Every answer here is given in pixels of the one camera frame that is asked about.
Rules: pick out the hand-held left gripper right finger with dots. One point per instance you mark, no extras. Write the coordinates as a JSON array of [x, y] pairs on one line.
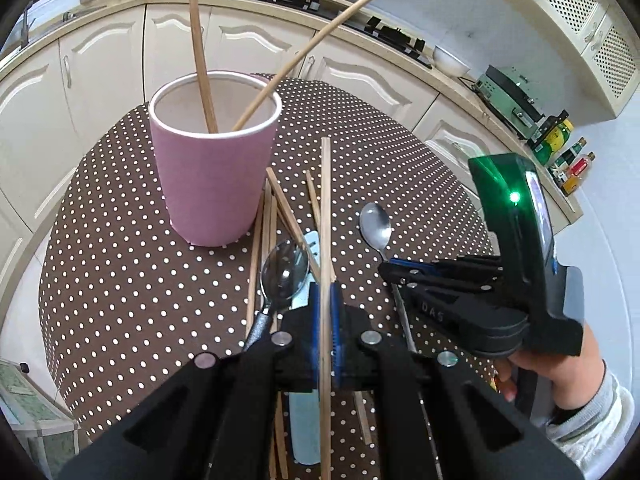
[[336, 332]]

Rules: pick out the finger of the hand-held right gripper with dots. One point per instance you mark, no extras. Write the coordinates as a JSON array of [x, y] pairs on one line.
[[465, 275], [415, 261]]

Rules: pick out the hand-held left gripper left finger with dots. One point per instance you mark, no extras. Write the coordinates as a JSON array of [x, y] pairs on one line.
[[314, 332]]

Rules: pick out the light blue plastic utensil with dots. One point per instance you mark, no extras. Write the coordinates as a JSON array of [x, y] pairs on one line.
[[304, 425]]

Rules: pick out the pink cup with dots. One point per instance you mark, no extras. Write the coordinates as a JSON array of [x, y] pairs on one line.
[[210, 185]]

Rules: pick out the person's right forearm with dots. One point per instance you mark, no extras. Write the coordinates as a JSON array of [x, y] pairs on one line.
[[595, 425]]

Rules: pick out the person's right hand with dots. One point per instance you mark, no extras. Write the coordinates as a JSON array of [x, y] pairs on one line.
[[565, 380]]

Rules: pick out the red label bottle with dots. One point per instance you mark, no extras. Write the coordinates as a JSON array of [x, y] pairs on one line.
[[580, 166]]

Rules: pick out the dark sauce bottle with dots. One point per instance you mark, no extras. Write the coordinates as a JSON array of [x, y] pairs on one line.
[[567, 155]]

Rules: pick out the green countertop appliance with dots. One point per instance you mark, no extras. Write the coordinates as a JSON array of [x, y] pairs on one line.
[[505, 92]]

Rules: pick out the white bowl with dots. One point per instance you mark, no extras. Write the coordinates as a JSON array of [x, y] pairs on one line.
[[450, 62]]

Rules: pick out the brown polka dot tablecloth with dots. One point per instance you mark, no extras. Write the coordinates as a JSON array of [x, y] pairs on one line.
[[125, 260]]

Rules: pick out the black gas hob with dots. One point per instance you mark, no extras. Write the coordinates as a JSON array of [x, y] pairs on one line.
[[300, 2]]

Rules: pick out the green patterned box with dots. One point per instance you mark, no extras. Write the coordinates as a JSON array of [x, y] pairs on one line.
[[30, 410]]

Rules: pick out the cream base cabinets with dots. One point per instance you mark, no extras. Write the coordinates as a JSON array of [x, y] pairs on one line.
[[100, 85]]

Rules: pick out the steel kitchen sink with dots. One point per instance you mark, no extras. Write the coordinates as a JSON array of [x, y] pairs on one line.
[[70, 17]]

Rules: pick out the steel kitchen faucet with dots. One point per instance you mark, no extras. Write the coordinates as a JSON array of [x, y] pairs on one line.
[[26, 25]]

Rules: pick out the cream lattice wall cabinet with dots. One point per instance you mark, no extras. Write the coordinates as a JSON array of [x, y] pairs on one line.
[[570, 5]]

